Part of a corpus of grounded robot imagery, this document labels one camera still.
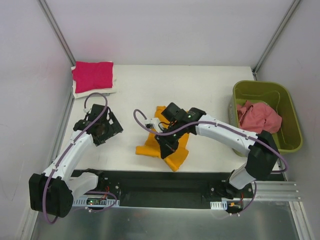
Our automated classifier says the white cable duct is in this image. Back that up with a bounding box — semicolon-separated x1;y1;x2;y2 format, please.
72;197;120;208
210;200;228;211

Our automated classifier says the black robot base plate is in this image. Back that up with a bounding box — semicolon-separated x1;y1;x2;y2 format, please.
72;169;253;208

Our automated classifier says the orange t shirt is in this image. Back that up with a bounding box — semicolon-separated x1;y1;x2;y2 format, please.
135;106;189;172

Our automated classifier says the folded white t shirt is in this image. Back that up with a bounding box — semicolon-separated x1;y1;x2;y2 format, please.
70;61;118;100

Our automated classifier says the left aluminium frame post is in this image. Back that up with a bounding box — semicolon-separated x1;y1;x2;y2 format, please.
37;0;76;66

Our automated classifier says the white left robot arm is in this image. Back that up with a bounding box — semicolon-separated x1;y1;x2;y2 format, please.
28;104;123;218

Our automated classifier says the folded magenta t shirt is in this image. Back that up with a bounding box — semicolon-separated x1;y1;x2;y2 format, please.
71;60;115;94

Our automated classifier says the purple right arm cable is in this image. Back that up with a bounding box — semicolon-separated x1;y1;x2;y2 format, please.
133;109;288;218

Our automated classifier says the olive green plastic basket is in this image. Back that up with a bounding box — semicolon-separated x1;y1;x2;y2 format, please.
228;80;303;155

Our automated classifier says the salmon pink t shirt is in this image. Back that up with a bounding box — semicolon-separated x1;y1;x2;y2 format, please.
236;100;282;134

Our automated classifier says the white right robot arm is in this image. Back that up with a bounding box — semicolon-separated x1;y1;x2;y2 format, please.
155;102;279;199

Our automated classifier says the left white cable duct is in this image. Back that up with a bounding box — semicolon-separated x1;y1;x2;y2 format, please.
72;197;120;208

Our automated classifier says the aluminium frame post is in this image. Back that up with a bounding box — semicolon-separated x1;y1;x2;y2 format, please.
252;0;303;77
37;0;76;66

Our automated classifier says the right aluminium frame post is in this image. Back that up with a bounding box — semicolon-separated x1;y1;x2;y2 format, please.
252;0;303;77

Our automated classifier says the right white cable duct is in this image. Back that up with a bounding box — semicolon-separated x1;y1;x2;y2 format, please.
210;200;228;211

